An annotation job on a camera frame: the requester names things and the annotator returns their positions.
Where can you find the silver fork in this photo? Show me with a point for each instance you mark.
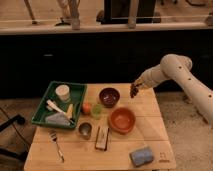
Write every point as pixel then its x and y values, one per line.
pixel 53 136

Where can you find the white cup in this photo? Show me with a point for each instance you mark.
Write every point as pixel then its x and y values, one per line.
pixel 63 92

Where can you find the grey cloth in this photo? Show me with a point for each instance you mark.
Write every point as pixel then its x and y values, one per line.
pixel 58 119

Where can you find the brown white eraser block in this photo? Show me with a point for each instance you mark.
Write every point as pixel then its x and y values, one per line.
pixel 102 138

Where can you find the green plastic tray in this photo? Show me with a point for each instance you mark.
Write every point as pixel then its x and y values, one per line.
pixel 77 94

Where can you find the blue sponge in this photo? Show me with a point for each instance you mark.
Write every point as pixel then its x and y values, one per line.
pixel 141 156

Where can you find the small metal cup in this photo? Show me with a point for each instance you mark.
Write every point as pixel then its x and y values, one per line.
pixel 85 130

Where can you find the white handled brush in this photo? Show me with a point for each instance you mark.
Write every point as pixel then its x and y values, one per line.
pixel 55 107

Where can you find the purple bowl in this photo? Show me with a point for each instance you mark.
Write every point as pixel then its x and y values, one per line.
pixel 109 97

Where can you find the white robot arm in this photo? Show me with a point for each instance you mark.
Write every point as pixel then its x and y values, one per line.
pixel 177 68

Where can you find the orange fruit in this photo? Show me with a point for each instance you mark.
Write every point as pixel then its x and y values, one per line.
pixel 86 108

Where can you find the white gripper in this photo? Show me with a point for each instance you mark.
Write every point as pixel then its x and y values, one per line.
pixel 139 83

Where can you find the dark purple grape bunch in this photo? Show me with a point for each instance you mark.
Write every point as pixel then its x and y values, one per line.
pixel 133 90

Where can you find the small green cup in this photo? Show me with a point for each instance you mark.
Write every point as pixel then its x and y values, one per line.
pixel 96 111

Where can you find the orange bowl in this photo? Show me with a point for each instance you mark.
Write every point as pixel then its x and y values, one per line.
pixel 122 120

